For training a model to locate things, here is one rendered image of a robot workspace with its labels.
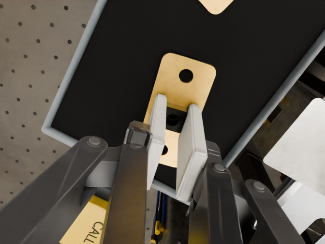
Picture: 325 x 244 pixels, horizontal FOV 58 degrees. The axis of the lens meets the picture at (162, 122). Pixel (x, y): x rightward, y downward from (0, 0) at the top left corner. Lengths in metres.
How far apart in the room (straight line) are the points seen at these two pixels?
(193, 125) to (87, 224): 0.16
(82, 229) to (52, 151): 0.55
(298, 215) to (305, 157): 0.21
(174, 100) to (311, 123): 0.14
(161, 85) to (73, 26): 0.51
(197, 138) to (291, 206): 0.36
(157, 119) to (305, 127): 0.17
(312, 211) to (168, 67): 0.37
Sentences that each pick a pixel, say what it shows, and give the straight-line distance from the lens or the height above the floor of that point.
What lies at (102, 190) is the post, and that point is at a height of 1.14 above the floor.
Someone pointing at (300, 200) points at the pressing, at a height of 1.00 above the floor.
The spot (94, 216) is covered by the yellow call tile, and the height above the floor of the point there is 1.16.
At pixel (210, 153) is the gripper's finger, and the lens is 0.16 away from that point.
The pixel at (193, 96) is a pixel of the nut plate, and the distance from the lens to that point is 0.21.
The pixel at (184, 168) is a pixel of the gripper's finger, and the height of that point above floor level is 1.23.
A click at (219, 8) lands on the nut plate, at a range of 0.20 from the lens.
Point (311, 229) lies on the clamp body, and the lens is 0.79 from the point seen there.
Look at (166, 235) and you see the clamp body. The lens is 0.46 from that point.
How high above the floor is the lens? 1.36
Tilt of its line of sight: 66 degrees down
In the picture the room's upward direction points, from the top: 173 degrees counter-clockwise
